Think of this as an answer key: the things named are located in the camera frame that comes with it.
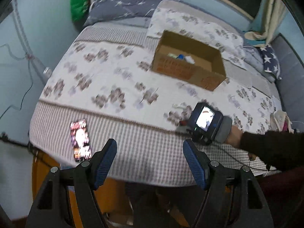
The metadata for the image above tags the person right forearm black sleeve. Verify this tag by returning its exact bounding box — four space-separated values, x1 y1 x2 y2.
240 131 303 171

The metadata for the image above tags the person right hand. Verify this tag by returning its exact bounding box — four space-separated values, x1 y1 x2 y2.
225 125 243 149

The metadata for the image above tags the white cloth bag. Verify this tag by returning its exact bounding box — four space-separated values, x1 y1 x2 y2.
270 110 294 134

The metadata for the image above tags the grey blue quilt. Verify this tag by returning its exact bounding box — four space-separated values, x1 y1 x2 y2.
84 0 179 27

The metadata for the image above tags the star patterned navy pillow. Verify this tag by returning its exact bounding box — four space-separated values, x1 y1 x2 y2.
258 44 281 80

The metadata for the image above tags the cardboard box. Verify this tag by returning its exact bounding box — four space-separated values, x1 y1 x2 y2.
151 30 226 91

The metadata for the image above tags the green plastic bag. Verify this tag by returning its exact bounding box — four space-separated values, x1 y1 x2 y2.
70 0 89 22

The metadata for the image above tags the floral white pillow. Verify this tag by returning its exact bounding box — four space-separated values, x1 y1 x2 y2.
147 0 246 69

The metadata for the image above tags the blue capped glue bottle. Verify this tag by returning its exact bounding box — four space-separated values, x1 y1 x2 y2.
177 54 185 60

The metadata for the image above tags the floral white bed sheet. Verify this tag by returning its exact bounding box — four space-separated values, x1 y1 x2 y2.
29 26 280 187

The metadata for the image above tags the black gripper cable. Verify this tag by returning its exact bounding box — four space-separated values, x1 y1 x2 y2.
209 139 272 172

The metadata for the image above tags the smartphone with lit screen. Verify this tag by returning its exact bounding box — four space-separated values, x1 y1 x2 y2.
70 119 92 163

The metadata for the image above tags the white green lip balm stick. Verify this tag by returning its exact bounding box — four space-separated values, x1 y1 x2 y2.
185 56 195 64

